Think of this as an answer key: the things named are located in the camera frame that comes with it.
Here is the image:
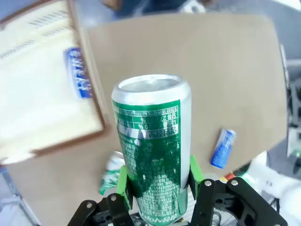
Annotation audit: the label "metal equipment rack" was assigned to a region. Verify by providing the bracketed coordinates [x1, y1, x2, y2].
[279, 44, 301, 165]

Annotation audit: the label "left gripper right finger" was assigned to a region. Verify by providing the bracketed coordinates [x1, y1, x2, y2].
[187, 154, 289, 226]

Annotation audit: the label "cream folding basket brown rim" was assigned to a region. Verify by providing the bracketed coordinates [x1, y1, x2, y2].
[0, 0, 106, 165]

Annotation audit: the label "blue drink can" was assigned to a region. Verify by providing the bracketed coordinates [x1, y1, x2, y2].
[63, 47, 93, 99]
[210, 128, 238, 170]

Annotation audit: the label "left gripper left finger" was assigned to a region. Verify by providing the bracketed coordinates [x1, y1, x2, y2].
[68, 165, 142, 226]

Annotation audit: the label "green drink can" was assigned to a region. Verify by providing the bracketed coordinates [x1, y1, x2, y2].
[98, 150, 125, 196]
[111, 74, 192, 224]

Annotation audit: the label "person's blue jeans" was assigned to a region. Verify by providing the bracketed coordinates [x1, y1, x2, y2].
[101, 0, 189, 17]

